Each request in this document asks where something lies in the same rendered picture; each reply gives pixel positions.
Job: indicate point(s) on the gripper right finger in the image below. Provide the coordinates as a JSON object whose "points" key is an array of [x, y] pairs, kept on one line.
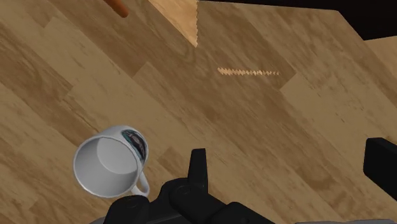
{"points": [[381, 166]]}

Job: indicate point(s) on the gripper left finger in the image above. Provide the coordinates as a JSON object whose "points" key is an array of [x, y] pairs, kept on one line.
{"points": [[189, 198]]}

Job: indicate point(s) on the white mug with dark print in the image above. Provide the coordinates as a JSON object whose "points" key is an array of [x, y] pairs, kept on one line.
{"points": [[110, 162]]}

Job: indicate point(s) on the orange cylindrical stick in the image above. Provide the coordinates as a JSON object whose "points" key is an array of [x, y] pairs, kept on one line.
{"points": [[118, 7]]}

